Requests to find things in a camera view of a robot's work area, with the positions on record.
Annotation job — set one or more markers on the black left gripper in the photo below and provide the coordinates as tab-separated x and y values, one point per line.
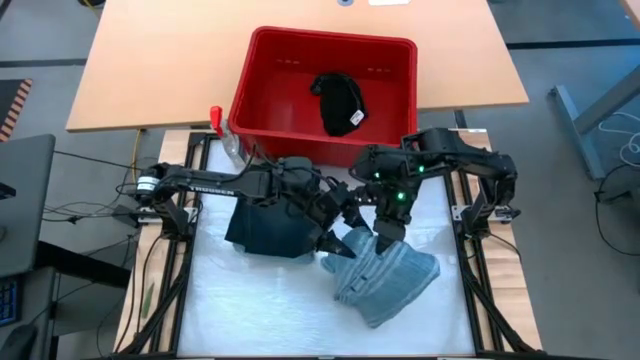
300	190

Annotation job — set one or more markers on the light wooden desk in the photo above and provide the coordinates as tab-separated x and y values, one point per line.
150	60

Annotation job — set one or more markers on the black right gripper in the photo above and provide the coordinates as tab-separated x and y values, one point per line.
395	175

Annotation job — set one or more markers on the black garment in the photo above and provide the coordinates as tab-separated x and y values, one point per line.
335	100

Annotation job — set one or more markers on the black trousers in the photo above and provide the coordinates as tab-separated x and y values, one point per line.
270	230

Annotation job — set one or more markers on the grey side table top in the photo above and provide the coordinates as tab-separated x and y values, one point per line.
25	200

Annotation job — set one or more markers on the green pen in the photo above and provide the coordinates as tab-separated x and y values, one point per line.
148	300

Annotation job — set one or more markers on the silver metal bracket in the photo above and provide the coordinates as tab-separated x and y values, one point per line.
459	213

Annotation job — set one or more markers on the red ribbed plastic bin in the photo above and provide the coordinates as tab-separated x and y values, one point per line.
280	100

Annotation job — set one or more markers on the white paper label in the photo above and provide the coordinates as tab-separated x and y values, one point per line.
389	2

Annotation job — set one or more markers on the white plastic table cover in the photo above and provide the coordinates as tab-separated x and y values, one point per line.
250	310

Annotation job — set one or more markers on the grey office desk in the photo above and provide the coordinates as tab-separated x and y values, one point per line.
40	310

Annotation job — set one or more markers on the backlit keyboard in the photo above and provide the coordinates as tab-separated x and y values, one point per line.
7	300

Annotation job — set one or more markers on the white handwritten paper tag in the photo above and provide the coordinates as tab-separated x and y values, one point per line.
357	117

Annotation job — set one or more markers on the grey metal desk leg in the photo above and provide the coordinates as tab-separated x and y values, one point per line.
590	120

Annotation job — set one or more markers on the blue striped garment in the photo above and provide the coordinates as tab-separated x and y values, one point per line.
385	285

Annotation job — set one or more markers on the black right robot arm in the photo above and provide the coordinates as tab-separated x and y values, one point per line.
480	160

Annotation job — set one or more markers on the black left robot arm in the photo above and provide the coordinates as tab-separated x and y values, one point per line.
200	182

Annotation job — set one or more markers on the black aluminium rig frame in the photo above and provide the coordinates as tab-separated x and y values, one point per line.
480	325

